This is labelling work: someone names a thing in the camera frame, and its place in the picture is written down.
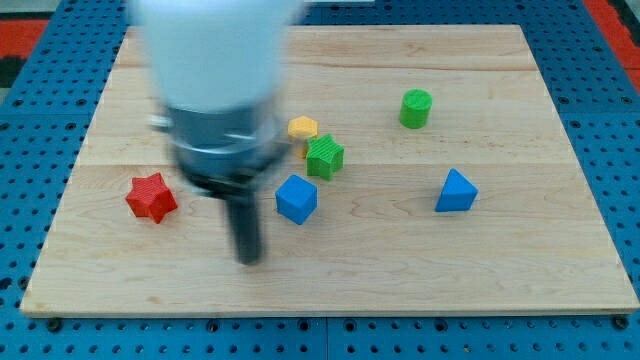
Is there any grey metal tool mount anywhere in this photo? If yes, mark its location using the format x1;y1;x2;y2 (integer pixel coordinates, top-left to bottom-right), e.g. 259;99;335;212
149;99;290;198

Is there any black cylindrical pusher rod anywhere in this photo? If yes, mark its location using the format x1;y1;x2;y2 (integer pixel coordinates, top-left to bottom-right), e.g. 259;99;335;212
225;192;263;265

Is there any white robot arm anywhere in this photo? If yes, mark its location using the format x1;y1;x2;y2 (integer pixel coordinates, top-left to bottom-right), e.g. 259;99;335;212
130;0;305;265

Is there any red star block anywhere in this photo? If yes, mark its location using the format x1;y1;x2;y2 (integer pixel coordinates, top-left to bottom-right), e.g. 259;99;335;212
125;173;178;224

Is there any green star block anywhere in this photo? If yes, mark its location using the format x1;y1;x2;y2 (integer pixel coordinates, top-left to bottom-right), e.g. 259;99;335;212
306;134;344;181

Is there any blue cube block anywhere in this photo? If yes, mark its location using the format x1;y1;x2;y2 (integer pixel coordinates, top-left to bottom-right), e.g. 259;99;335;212
275;174;318;225

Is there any yellow hexagon block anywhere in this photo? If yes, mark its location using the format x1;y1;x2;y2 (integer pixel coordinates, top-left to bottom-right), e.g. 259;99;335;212
287;116;319;159

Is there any light wooden board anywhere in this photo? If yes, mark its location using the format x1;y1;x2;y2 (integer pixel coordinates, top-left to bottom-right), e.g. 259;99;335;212
21;25;639;318

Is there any green cylinder block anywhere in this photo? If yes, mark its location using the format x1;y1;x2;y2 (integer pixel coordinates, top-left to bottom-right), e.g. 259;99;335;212
399;89;433;129

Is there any blue triangular prism block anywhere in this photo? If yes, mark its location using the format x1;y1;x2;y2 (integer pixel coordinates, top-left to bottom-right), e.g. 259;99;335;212
435;168;479;212

